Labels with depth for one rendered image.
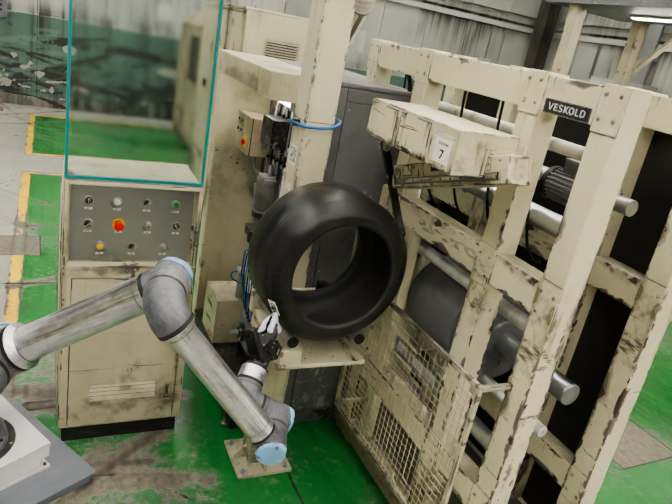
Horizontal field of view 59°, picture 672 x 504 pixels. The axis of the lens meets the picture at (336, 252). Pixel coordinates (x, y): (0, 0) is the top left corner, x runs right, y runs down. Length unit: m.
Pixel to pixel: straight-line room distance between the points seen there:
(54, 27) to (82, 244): 8.45
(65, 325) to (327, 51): 1.31
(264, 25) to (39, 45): 6.05
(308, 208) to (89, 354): 1.31
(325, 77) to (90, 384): 1.72
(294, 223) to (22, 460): 1.09
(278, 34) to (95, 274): 3.39
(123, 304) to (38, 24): 9.37
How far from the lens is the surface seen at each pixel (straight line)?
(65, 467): 2.13
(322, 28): 2.33
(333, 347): 2.47
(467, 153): 1.96
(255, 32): 5.51
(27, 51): 11.03
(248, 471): 3.02
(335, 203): 2.07
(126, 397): 3.07
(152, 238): 2.74
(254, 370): 2.00
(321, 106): 2.36
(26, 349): 2.01
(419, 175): 2.33
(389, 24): 12.60
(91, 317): 1.87
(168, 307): 1.66
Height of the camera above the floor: 1.99
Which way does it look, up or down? 20 degrees down
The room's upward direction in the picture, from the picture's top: 11 degrees clockwise
